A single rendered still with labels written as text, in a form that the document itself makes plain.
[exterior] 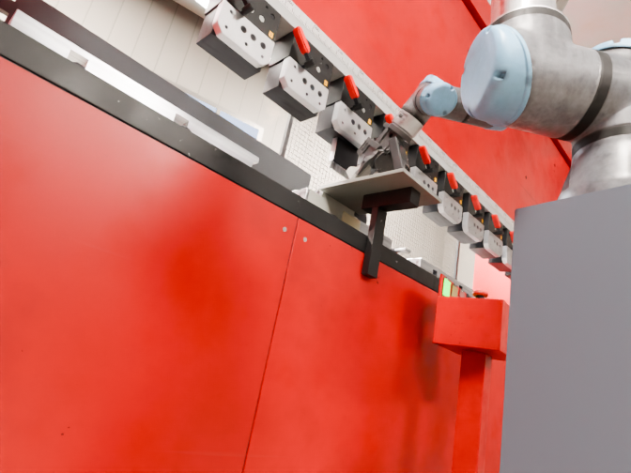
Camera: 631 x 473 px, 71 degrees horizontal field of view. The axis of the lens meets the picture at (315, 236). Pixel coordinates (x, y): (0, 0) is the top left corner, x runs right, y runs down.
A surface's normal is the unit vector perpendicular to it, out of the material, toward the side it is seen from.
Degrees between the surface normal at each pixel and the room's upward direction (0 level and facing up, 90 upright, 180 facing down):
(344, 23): 90
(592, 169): 72
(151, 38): 90
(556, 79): 118
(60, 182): 90
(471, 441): 90
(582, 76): 109
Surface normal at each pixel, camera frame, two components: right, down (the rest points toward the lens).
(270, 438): 0.72, -0.07
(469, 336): -0.57, -0.36
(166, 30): 0.55, -0.15
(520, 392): -0.81, -0.32
